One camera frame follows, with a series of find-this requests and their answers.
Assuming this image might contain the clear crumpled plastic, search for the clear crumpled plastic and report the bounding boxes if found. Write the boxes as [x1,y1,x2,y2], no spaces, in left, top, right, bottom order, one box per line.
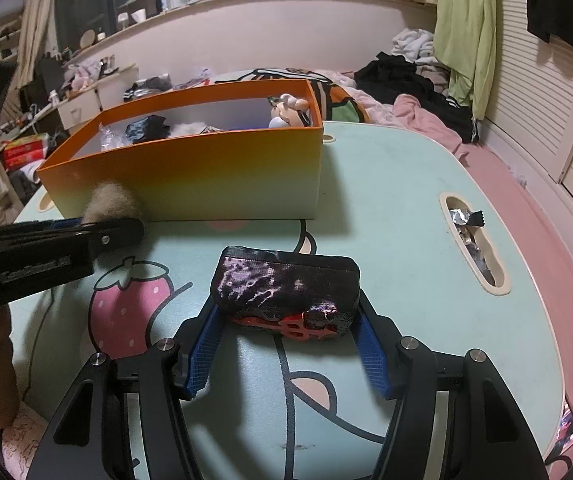
[99,125,127,150]

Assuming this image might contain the white desk with drawers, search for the white desk with drawers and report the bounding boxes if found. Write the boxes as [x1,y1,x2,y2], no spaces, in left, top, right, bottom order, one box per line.
[59,62,140,131]

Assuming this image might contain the orange cardboard box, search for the orange cardboard box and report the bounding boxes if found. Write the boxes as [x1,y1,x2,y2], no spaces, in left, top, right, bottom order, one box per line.
[36,79,324,222]

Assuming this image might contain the green hanging garment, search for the green hanging garment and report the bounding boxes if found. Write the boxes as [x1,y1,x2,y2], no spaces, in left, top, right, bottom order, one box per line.
[433,0,497,121]

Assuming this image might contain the pile of black clothes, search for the pile of black clothes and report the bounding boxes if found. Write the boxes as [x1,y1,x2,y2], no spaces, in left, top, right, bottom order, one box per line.
[355,51,479,143]

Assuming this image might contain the brown fur ball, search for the brown fur ball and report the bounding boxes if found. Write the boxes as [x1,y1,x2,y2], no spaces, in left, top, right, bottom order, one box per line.
[83,182,144,226]

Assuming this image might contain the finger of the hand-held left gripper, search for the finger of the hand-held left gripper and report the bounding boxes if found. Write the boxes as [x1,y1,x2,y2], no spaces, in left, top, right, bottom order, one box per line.
[84,217,146,262]
[0,218,87,236]

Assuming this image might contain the red packet box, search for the red packet box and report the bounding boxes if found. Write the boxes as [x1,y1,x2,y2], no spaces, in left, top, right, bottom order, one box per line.
[4,133,50,168]

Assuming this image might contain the cartoon doll figurine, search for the cartoon doll figurine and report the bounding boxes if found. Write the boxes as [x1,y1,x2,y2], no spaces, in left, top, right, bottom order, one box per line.
[268,94,313,129]

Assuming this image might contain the light green cartoon desk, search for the light green cartoon desk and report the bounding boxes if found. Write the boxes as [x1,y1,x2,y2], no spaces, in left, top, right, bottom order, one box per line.
[14,120,573,480]

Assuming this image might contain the pink crumpled cloth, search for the pink crumpled cloth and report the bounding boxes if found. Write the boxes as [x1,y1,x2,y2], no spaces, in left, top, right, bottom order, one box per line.
[391,94,467,153]

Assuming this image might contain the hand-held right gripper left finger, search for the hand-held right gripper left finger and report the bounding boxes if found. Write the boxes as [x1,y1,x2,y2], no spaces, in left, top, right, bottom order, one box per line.
[26,305,224,480]

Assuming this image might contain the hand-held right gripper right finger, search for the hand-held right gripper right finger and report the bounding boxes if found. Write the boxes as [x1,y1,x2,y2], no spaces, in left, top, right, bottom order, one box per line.
[353,287,549,480]

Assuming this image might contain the crumpled foil wrappers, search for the crumpled foil wrappers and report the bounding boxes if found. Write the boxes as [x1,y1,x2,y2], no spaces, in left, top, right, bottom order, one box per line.
[449,205,492,278]

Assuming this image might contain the black lace cloth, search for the black lace cloth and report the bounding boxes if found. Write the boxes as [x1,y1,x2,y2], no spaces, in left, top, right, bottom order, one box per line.
[125,115,170,142]

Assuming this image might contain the dark marbled pouch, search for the dark marbled pouch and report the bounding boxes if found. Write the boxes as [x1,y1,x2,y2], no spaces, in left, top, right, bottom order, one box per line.
[210,246,361,343]

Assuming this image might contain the pile of white clothes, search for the pile of white clothes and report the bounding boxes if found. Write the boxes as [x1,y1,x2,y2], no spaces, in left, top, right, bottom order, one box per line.
[391,27,437,63]

